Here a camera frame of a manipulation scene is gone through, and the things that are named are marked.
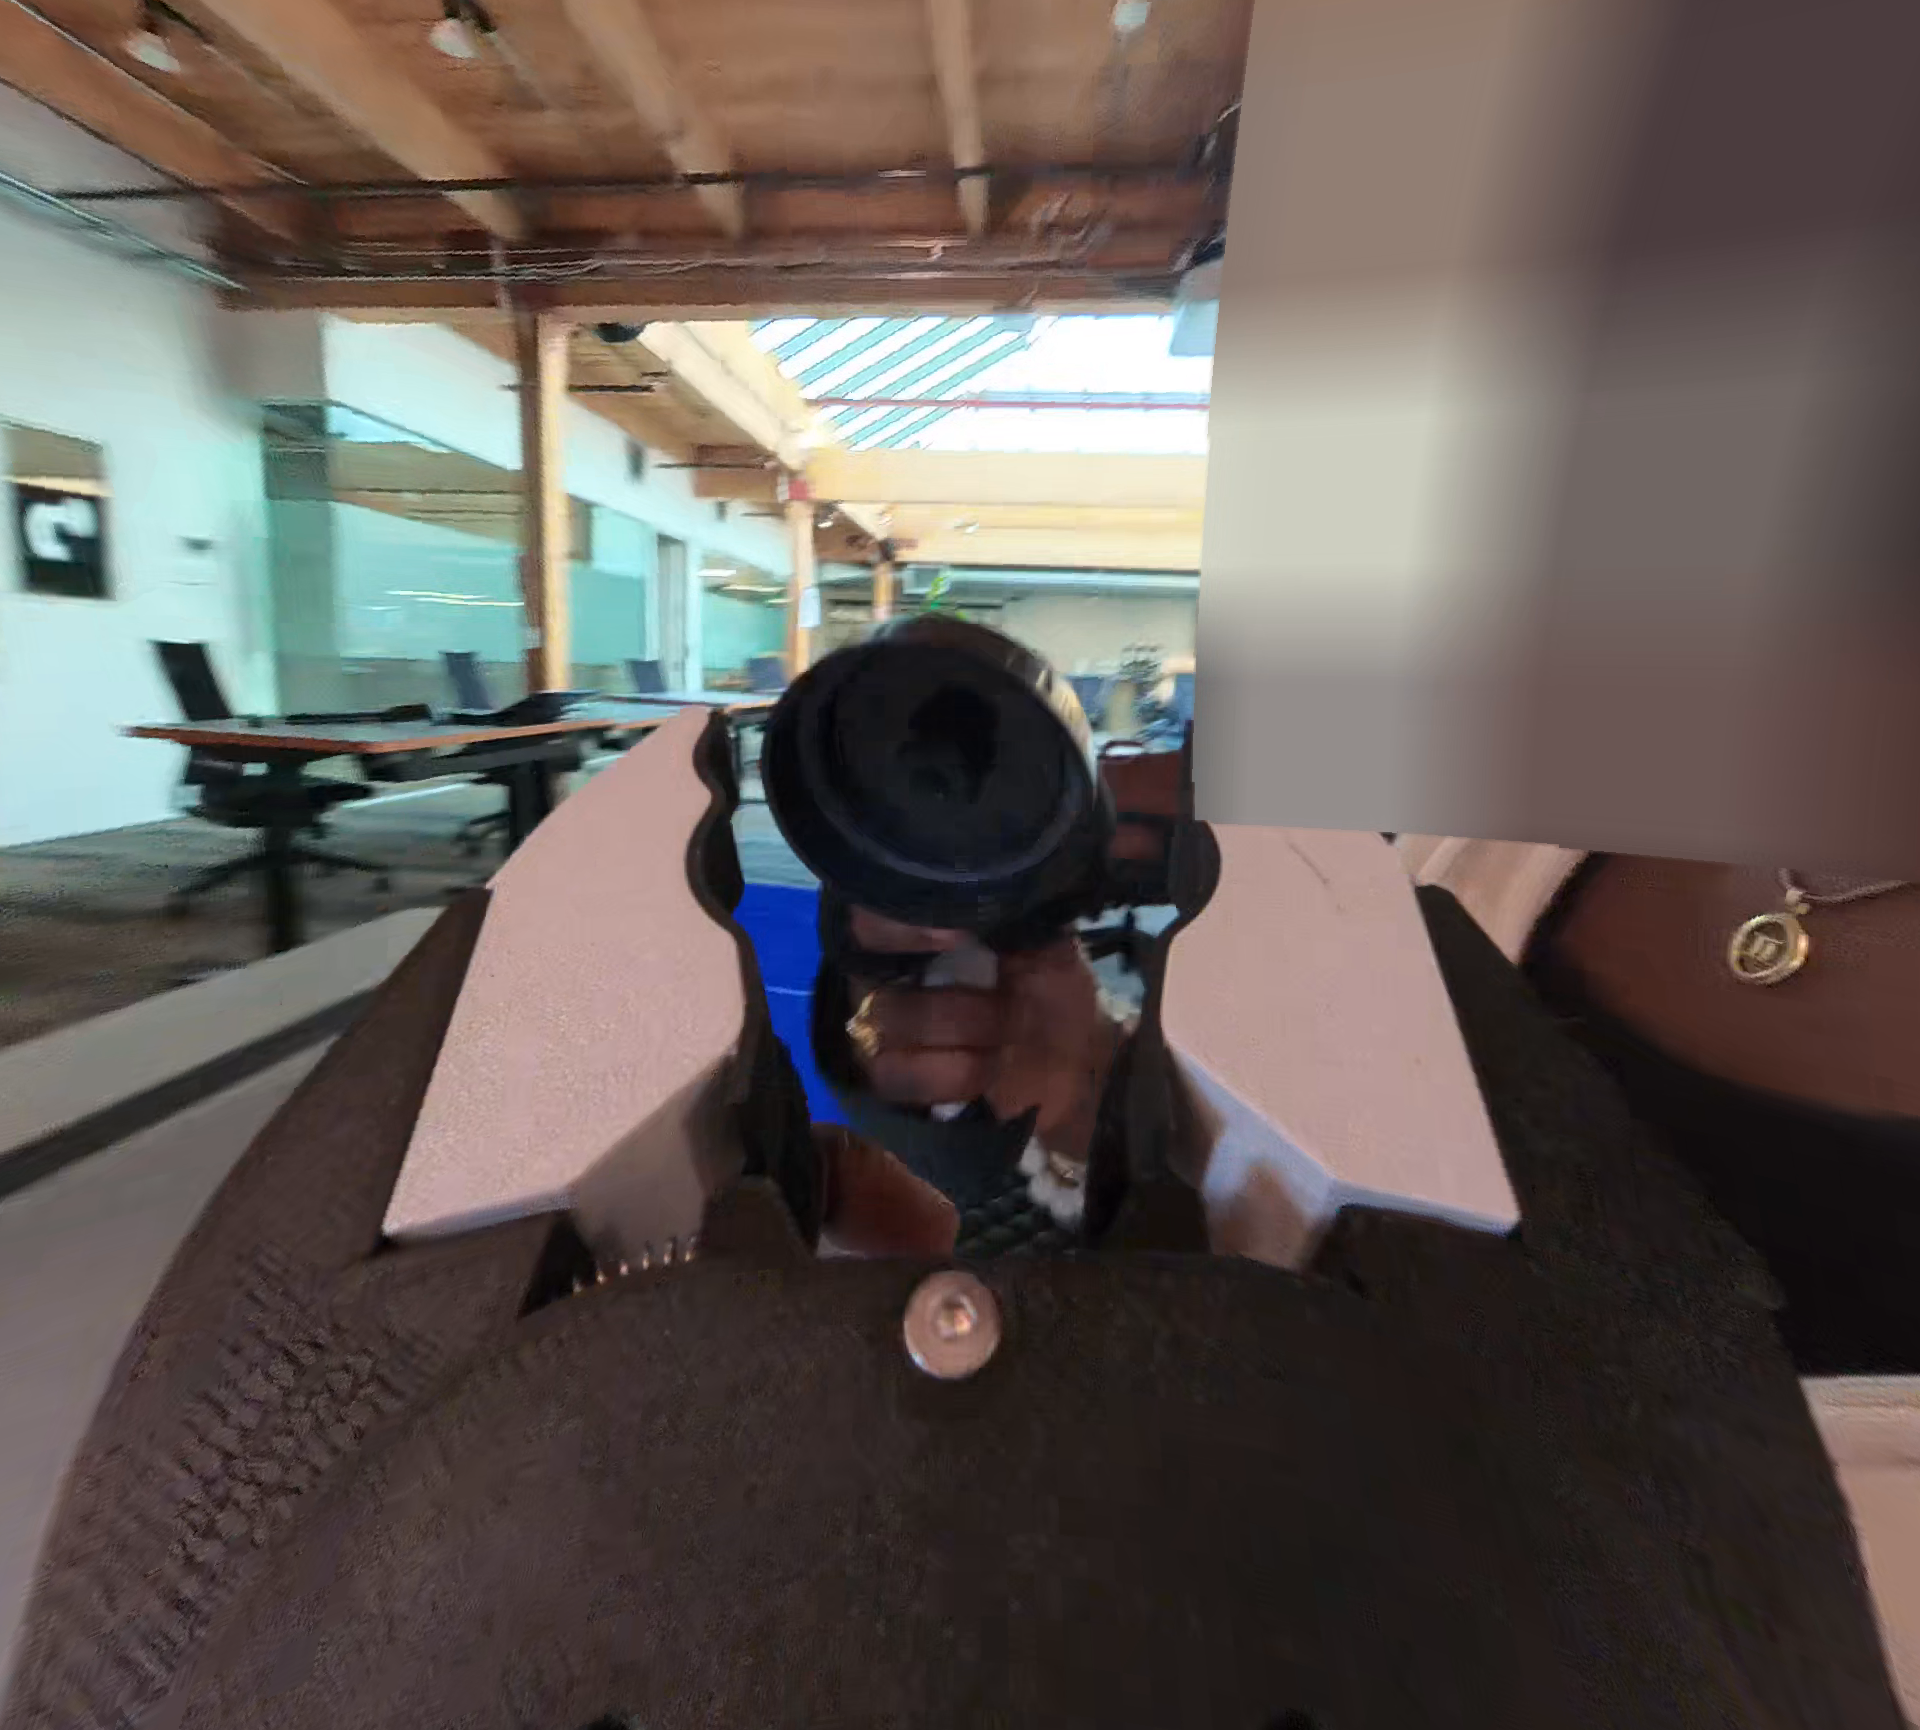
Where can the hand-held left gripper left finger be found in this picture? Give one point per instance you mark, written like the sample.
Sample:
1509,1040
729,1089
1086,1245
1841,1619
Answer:
584,995

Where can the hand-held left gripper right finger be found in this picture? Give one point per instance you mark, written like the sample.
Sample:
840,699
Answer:
1320,1011

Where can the blue plastic bin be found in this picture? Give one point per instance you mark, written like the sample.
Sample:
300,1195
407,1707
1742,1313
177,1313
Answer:
780,980

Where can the black bottle lid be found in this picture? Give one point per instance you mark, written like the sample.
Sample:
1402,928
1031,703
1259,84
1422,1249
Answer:
931,785

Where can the person's left hand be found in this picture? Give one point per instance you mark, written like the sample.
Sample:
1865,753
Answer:
884,1204

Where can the person's white hoodie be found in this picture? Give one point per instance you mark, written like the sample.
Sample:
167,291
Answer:
1484,882

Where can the person's upper chest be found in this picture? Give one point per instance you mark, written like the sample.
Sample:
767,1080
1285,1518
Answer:
1650,951

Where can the wooden office table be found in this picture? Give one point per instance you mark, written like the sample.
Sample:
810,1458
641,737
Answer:
374,732

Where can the green potted plant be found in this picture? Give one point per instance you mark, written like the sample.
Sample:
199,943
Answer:
938,592

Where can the person's black top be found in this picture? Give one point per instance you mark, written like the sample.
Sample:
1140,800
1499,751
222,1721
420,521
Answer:
1725,1190

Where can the wooden support column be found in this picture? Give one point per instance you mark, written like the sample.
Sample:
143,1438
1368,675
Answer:
542,514

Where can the white ceiling spot lamp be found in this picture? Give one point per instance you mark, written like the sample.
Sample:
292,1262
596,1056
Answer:
1133,8
455,35
153,50

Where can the black wall sign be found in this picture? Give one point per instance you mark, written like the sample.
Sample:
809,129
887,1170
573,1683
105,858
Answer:
60,539

